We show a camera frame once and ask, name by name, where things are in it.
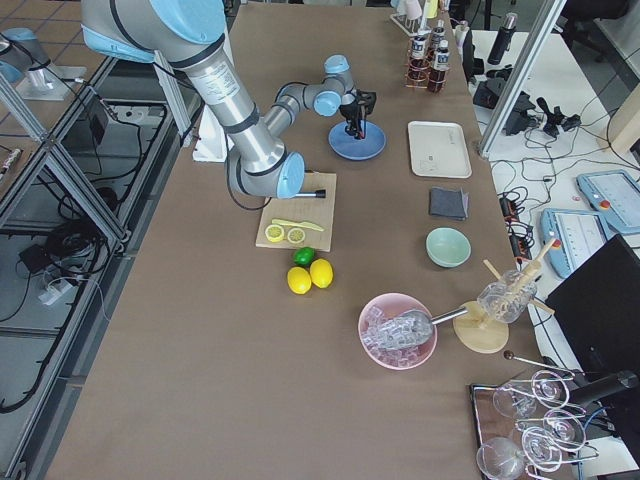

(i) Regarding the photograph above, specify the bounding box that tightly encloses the teach pendant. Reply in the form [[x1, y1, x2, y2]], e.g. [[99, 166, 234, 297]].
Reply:
[[576, 170, 639, 235], [540, 208, 616, 279]]

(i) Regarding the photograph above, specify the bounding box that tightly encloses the glass on stand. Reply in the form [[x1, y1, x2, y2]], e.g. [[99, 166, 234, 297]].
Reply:
[[477, 270, 537, 324]]

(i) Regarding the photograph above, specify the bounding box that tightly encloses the dark drink bottle middle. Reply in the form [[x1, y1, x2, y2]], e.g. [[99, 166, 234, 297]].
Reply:
[[408, 29, 430, 82]]

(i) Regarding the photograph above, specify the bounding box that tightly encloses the grey folded cloth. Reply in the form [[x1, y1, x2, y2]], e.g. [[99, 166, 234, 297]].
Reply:
[[429, 187, 469, 221]]

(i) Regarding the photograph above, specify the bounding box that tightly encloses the wooden cutting board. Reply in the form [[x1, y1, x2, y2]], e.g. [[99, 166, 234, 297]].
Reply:
[[255, 172, 337, 252]]

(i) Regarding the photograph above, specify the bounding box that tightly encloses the wine glass rack tray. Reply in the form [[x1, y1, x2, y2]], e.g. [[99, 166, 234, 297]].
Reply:
[[469, 367, 600, 479]]

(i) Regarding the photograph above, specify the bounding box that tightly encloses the pink bowl of ice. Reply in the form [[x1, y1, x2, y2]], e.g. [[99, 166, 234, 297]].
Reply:
[[358, 293, 438, 370]]

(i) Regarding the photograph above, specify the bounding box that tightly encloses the yellow plastic knife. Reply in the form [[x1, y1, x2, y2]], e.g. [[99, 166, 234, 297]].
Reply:
[[271, 218, 325, 232]]

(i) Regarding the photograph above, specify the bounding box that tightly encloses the green bowl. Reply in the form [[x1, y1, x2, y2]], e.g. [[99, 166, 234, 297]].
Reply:
[[425, 227, 471, 268]]

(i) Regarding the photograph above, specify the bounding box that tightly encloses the dark drink bottle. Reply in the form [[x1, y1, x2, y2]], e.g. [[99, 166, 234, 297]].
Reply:
[[431, 19, 445, 50], [428, 40, 449, 93], [408, 29, 430, 82]]

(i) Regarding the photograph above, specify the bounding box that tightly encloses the green lime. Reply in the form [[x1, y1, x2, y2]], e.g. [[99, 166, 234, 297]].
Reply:
[[293, 247, 316, 267]]

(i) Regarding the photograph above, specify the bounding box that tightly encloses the steel muddler black tip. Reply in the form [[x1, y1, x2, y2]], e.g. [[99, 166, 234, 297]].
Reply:
[[295, 189, 327, 199]]

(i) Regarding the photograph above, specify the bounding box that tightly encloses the black thermos bottle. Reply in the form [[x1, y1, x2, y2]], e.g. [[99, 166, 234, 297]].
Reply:
[[487, 12, 518, 65]]

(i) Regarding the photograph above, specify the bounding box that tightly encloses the teach pendant far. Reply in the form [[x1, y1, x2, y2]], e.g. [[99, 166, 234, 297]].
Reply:
[[576, 170, 639, 235]]

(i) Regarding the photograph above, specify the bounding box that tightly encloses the lemon half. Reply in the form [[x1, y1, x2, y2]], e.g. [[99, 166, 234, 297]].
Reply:
[[264, 224, 286, 243]]

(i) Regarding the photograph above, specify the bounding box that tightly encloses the metal ice scoop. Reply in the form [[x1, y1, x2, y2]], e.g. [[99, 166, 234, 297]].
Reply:
[[394, 306, 468, 348]]

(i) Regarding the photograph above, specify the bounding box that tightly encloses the yellow lemon lower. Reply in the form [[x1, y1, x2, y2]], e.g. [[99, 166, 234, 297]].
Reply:
[[309, 259, 334, 289]]

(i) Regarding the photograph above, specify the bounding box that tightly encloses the blue plate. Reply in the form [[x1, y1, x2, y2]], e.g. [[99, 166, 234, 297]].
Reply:
[[328, 122, 387, 161]]

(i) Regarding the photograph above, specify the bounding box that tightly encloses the lemon slice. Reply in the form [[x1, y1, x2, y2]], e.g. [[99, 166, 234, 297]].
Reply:
[[286, 227, 306, 245]]

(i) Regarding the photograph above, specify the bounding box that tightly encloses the copper wire bottle rack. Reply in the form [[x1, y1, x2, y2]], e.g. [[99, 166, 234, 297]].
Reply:
[[404, 28, 441, 90]]

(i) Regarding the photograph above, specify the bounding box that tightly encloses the dark drink bottle right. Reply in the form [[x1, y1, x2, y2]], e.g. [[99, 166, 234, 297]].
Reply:
[[428, 40, 449, 93]]

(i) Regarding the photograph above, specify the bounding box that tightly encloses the cup rack with cups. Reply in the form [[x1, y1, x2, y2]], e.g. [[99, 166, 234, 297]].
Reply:
[[390, 0, 440, 37]]

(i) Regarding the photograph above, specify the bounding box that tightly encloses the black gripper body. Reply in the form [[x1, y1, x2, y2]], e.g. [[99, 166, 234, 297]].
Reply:
[[339, 89, 376, 123]]

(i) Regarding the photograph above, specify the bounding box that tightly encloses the aluminium frame post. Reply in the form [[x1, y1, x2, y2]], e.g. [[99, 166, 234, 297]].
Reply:
[[478, 0, 566, 159]]

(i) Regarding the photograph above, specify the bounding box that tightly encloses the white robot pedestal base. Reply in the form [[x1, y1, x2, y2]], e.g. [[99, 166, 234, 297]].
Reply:
[[192, 105, 234, 163]]

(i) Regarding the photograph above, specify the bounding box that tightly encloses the yellow lemon upper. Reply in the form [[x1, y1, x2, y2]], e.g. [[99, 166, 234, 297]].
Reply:
[[286, 266, 312, 295]]

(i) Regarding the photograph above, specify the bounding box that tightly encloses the black monitor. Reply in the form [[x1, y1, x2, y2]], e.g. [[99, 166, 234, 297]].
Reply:
[[546, 234, 639, 375]]

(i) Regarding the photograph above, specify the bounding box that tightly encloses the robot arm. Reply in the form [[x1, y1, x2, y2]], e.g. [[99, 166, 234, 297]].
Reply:
[[81, 0, 376, 199]]

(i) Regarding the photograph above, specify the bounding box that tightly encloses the cream rabbit tray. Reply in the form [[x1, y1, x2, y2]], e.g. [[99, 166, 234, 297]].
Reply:
[[407, 121, 472, 179]]

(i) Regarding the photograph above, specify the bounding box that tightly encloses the wooden glass stand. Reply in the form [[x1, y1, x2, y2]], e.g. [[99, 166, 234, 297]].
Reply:
[[453, 239, 561, 354]]

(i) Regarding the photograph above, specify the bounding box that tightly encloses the teach pendant near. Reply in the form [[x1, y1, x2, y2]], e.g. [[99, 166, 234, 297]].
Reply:
[[540, 208, 616, 279]]

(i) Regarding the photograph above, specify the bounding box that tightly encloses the yellow lemon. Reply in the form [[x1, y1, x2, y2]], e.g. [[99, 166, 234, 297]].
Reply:
[[309, 259, 334, 289], [286, 266, 312, 295]]

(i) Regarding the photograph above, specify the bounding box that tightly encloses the dark drink bottle top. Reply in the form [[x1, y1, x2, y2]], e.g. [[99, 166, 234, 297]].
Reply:
[[431, 19, 445, 50]]

